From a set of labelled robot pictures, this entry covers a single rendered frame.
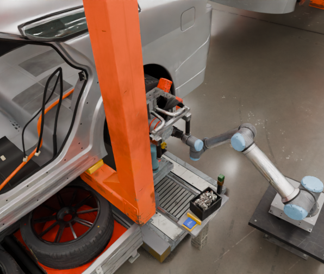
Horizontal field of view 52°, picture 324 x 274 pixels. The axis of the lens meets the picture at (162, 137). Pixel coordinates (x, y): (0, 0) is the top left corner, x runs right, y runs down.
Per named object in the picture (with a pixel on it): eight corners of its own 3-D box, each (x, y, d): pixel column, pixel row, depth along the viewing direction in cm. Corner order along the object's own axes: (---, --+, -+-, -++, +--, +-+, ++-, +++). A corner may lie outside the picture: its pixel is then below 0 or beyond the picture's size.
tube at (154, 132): (151, 112, 251) (150, 101, 244) (170, 123, 242) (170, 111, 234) (135, 124, 242) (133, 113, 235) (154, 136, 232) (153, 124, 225)
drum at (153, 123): (154, 123, 272) (153, 110, 263) (174, 134, 262) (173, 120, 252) (142, 132, 265) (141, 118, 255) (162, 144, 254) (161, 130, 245)
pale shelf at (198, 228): (211, 188, 267) (211, 186, 265) (229, 199, 258) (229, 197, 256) (176, 224, 244) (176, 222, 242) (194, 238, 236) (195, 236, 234)
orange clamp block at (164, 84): (161, 89, 260) (165, 78, 258) (168, 93, 256) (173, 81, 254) (156, 88, 254) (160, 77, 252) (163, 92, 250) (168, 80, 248)
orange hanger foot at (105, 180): (95, 166, 275) (88, 136, 251) (141, 200, 249) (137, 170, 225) (80, 179, 266) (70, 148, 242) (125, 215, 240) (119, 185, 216)
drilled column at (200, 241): (197, 235, 284) (199, 206, 255) (207, 242, 279) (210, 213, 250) (190, 243, 279) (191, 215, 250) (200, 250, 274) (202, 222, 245)
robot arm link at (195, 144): (197, 154, 274) (197, 145, 267) (185, 147, 280) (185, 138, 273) (204, 148, 279) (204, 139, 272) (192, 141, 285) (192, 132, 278)
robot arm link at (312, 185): (321, 195, 248) (328, 180, 236) (311, 210, 239) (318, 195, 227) (301, 185, 256) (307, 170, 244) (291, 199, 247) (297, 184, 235)
